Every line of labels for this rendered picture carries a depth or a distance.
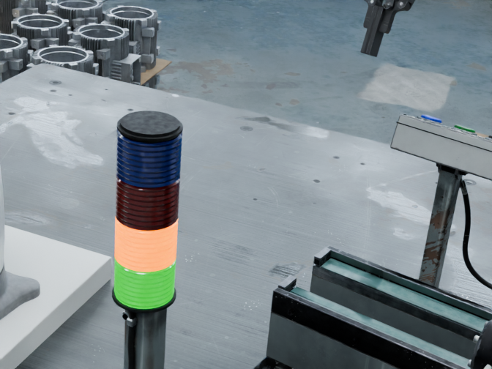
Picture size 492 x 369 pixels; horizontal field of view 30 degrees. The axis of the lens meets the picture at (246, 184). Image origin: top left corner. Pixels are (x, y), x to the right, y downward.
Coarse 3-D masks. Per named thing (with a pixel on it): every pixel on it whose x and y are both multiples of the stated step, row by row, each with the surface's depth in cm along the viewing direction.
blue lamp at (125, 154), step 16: (128, 144) 82; (144, 144) 81; (160, 144) 82; (176, 144) 83; (128, 160) 83; (144, 160) 82; (160, 160) 82; (176, 160) 84; (128, 176) 83; (144, 176) 83; (160, 176) 83; (176, 176) 85
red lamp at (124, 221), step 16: (128, 192) 84; (144, 192) 83; (160, 192) 84; (176, 192) 86; (128, 208) 85; (144, 208) 84; (160, 208) 85; (176, 208) 87; (128, 224) 85; (144, 224) 85; (160, 224) 85
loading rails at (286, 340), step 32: (320, 256) 121; (352, 256) 122; (288, 288) 115; (320, 288) 122; (352, 288) 119; (384, 288) 117; (416, 288) 117; (288, 320) 113; (320, 320) 110; (352, 320) 109; (384, 320) 118; (416, 320) 115; (448, 320) 112; (480, 320) 113; (288, 352) 115; (320, 352) 112; (352, 352) 109; (384, 352) 107; (416, 352) 104; (448, 352) 106
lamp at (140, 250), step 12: (120, 228) 86; (132, 228) 86; (168, 228) 86; (120, 240) 87; (132, 240) 86; (144, 240) 86; (156, 240) 86; (168, 240) 87; (120, 252) 88; (132, 252) 87; (144, 252) 86; (156, 252) 87; (168, 252) 88; (132, 264) 87; (144, 264) 87; (156, 264) 87; (168, 264) 88
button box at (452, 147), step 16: (400, 128) 128; (416, 128) 127; (432, 128) 126; (448, 128) 125; (400, 144) 128; (416, 144) 127; (432, 144) 126; (448, 144) 125; (464, 144) 124; (480, 144) 123; (432, 160) 126; (448, 160) 125; (464, 160) 124; (480, 160) 123; (480, 176) 123
